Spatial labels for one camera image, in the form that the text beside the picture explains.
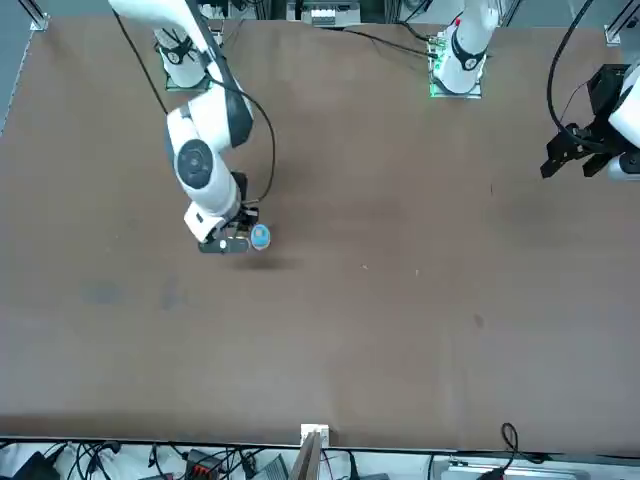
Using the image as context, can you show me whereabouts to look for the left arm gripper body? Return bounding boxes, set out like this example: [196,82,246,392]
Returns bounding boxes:
[562,117,629,157]

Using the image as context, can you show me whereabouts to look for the blue call bell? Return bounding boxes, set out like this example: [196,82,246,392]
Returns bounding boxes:
[248,223,273,251]

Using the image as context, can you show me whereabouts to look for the orange and black device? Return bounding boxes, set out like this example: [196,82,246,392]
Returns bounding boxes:
[183,448,222,480]

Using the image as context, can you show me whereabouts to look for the black power adapter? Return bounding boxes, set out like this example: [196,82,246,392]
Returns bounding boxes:
[8,451,57,480]

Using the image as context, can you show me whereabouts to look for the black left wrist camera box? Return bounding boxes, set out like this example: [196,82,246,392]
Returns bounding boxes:
[588,63,631,119]

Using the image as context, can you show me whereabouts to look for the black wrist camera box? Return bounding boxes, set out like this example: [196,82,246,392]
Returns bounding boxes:
[588,63,631,119]
[230,171,261,236]

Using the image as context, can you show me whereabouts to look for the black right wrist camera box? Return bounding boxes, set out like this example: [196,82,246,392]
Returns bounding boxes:
[230,171,261,236]

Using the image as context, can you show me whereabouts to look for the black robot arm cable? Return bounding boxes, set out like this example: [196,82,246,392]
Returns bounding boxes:
[546,0,600,137]
[110,7,170,117]

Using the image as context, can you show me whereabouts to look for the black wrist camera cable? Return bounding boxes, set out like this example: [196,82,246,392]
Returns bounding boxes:
[197,9,277,204]

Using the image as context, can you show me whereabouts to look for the aluminium frame corner profile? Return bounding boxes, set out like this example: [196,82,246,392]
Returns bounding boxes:
[603,7,640,47]
[19,0,52,32]

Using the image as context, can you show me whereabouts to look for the thin black table cable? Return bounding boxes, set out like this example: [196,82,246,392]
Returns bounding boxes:
[342,27,432,56]

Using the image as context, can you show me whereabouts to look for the aluminium profile post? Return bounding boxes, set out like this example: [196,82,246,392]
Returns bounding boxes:
[289,423,332,480]

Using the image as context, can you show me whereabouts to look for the looped black cable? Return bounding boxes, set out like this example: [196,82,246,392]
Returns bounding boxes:
[499,422,522,469]

